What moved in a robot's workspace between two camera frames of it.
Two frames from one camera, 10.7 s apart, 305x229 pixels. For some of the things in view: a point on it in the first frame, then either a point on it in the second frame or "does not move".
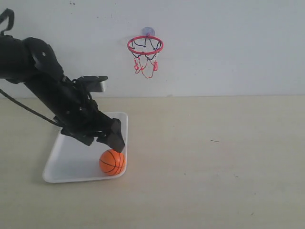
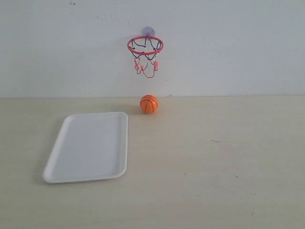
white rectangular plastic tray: [73, 159] does not move
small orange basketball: [112, 162] to [149, 103]
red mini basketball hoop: [144, 48] does not move
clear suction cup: [148, 31] does not move
